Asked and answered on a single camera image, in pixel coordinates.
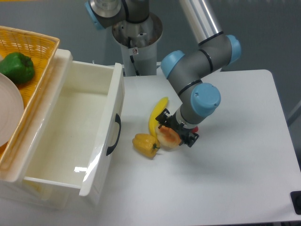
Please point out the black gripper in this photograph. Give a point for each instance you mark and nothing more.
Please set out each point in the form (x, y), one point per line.
(187, 137)

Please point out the round orange white bread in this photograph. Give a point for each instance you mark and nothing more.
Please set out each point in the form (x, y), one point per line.
(167, 137)

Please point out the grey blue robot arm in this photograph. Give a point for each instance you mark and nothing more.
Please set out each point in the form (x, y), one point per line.
(184, 72)

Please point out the beige round plate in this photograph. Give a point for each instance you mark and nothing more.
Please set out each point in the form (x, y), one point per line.
(11, 108)

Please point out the red bell pepper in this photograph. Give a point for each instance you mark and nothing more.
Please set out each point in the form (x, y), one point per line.
(195, 129)

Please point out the yellow banana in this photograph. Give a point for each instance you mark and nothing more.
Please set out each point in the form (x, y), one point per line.
(157, 110)

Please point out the yellow bell pepper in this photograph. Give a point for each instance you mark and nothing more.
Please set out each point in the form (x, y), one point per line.
(146, 145)

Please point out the white open plastic drawer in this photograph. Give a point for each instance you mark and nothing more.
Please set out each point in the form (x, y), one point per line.
(71, 151)

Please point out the white drawer cabinet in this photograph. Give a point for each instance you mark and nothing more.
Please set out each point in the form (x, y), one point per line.
(16, 158)

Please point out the black corner table fixture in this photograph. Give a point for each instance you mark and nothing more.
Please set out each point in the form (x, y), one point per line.
(296, 200)

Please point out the green bell pepper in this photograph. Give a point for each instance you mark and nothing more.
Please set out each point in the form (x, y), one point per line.
(18, 67)

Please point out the black drawer handle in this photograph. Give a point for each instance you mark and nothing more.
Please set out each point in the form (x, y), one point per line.
(115, 135)

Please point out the white metal mounting bracket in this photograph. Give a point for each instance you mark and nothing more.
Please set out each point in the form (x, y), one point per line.
(158, 69)

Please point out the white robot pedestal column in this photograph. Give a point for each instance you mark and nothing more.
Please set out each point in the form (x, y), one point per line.
(138, 44)

